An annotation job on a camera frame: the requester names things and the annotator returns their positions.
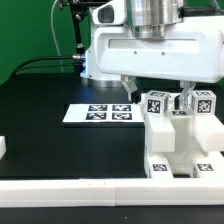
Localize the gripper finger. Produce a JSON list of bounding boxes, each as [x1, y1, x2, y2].
[[174, 81, 196, 110], [121, 75, 141, 103]]

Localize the white marker tag board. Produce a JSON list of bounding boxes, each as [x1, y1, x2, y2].
[[63, 104, 143, 124]]

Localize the white long front beam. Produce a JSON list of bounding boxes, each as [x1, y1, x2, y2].
[[190, 115, 224, 152]]

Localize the white small tagged cube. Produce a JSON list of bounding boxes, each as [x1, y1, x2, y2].
[[191, 90, 215, 115]]

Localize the white L-shaped fence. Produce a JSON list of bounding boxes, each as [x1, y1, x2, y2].
[[0, 175, 224, 208]]

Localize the white chair seat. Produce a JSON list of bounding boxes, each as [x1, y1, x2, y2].
[[143, 109, 224, 179]]

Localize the white block at left edge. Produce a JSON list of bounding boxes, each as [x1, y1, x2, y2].
[[0, 136, 6, 160]]

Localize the white tagged block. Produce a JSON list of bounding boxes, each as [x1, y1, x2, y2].
[[145, 90, 169, 116]]

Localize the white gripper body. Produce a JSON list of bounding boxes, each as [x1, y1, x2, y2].
[[92, 1, 224, 83]]

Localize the black cables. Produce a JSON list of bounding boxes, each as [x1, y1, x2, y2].
[[9, 54, 86, 79]]

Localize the white long back beam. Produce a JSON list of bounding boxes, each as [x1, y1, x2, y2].
[[144, 115, 175, 153]]

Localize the white long beam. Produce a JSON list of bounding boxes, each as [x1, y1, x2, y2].
[[190, 115, 224, 152], [144, 115, 175, 153]]

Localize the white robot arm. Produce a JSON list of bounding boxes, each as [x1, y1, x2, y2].
[[85, 0, 224, 107]]

